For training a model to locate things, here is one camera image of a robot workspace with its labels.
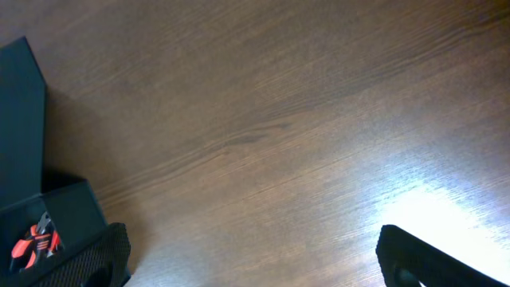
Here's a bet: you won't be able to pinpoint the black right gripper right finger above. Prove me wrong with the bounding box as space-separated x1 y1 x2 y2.
375 225 505 287

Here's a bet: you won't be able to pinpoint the orange black needle-nose pliers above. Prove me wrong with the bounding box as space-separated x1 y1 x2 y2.
9 211 62 273

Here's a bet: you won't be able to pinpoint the black storage box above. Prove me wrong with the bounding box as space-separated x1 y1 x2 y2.
1 37 111 286

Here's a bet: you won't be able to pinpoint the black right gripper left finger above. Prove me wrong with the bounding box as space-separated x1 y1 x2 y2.
23 222 131 287

